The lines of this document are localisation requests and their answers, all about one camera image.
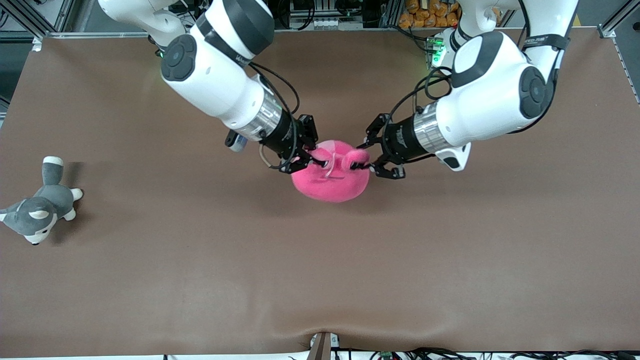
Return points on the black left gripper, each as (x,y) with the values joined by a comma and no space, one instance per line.
(400,138)

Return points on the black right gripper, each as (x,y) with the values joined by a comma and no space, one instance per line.
(283,136)

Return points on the round hot pink plush toy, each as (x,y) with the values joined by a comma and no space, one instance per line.
(330,187)

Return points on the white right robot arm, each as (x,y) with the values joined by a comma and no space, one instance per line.
(215,80)

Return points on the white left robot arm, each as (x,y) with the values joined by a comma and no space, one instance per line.
(490,95)

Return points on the brown table mat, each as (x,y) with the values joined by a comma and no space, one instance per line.
(320,260)

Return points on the white terminal block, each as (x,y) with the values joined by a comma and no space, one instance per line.
(330,23)

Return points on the bag of orange round items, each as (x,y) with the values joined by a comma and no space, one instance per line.
(425,12)

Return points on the small green circuit board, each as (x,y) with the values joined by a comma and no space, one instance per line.
(386,355)

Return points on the grey white husky plush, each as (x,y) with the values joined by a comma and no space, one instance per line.
(50,200)

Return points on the silver table edge rail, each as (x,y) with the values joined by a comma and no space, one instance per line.
(325,31)

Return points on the metal table edge bracket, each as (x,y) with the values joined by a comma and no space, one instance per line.
(322,347)

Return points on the aluminium frame profile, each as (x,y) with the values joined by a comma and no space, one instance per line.
(617,25)
(30,17)

